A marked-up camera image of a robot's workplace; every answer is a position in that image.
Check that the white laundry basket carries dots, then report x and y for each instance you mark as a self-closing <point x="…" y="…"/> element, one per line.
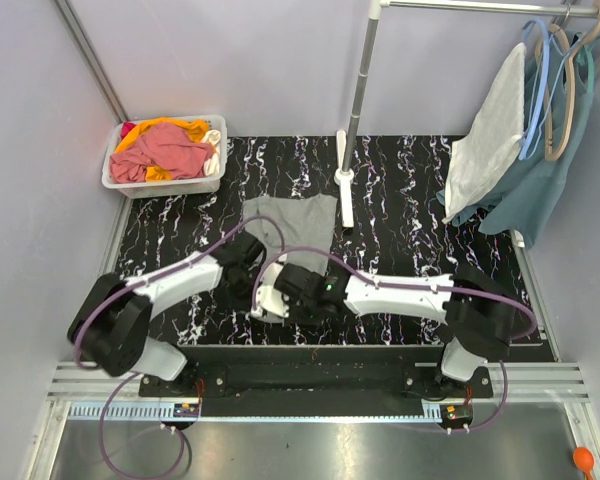
<point x="163" y="157"/>

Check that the magenta garment in basket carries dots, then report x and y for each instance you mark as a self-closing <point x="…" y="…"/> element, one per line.
<point x="126" y="128"/>

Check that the orange ball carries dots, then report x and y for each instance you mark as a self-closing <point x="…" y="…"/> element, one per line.
<point x="584" y="461"/>

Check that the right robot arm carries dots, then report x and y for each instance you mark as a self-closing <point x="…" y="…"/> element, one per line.
<point x="479" y="312"/>

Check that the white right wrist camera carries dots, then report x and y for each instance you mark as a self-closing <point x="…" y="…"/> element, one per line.
<point x="269" y="305"/>

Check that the grey t shirt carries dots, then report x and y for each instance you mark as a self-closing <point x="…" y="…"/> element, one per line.
<point x="304" y="222"/>

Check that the white hanging cloth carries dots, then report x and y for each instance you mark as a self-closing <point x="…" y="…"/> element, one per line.
<point x="481" y="158"/>

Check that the pink shirt in basket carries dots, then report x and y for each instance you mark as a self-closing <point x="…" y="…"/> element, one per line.
<point x="162" y="155"/>

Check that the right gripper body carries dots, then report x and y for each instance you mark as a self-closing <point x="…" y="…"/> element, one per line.
<point x="285" y="279"/>

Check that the beige plastic hanger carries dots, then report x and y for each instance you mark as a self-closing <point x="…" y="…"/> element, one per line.
<point x="565" y="77"/>

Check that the orange shirt in basket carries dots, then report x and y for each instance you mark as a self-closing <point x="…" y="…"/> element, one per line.
<point x="175" y="127"/>

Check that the white garment in basket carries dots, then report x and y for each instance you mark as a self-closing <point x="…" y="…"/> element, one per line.
<point x="211" y="166"/>

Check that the teal plastic hanger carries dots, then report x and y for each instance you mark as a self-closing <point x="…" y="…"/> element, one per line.
<point x="585" y="69"/>

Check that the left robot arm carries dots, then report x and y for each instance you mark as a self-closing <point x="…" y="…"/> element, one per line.
<point x="111" y="327"/>

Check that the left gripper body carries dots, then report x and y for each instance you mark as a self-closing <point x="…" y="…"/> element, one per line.
<point x="252" y="248"/>

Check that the metal clothes rack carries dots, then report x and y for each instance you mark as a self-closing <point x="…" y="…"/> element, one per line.
<point x="345" y="139"/>

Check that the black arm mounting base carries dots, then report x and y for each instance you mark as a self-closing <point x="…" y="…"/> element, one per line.
<point x="317" y="383"/>

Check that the blue plastic hanger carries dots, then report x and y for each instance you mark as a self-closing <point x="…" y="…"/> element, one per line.
<point x="537" y="114"/>

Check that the teal hanging garment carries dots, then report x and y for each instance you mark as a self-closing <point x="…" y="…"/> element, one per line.
<point x="526" y="195"/>

